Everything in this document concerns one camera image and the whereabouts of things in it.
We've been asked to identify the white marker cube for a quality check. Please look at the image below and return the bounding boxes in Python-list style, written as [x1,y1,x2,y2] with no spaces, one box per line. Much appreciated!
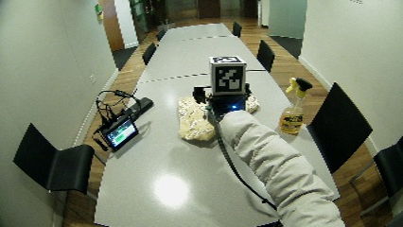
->
[208,55,249,96]

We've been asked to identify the beige crumpled cloth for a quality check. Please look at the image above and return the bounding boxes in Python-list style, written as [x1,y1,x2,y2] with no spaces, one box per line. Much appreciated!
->
[177,94,261,142]

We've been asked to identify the yellow spray bottle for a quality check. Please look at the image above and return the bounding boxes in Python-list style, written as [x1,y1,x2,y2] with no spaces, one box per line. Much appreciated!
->
[277,77,316,136]

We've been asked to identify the black chair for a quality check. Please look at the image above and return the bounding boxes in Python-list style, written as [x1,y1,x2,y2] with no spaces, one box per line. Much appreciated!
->
[256,39,277,74]
[141,42,157,66]
[155,28,168,43]
[306,81,374,175]
[231,21,245,39]
[373,135,403,199]
[12,122,96,195]

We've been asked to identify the black box device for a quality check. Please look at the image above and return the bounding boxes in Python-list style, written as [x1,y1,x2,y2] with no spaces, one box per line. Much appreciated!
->
[125,96,155,117]

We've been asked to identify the small black monitor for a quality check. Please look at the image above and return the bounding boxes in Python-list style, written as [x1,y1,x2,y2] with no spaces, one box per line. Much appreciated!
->
[100,117,141,152]

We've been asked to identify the brown wooden door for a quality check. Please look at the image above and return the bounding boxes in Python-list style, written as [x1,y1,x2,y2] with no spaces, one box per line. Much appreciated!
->
[99,0,127,53]

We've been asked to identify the black glove cable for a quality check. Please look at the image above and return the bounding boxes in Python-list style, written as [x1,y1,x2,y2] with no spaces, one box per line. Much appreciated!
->
[204,106,281,212]

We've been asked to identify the black cable bundle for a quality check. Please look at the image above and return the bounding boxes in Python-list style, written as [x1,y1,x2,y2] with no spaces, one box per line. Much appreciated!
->
[95,89,143,128]

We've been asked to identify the green wall sign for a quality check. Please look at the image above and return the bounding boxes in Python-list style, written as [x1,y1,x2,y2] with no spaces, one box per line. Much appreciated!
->
[94,3,105,22]

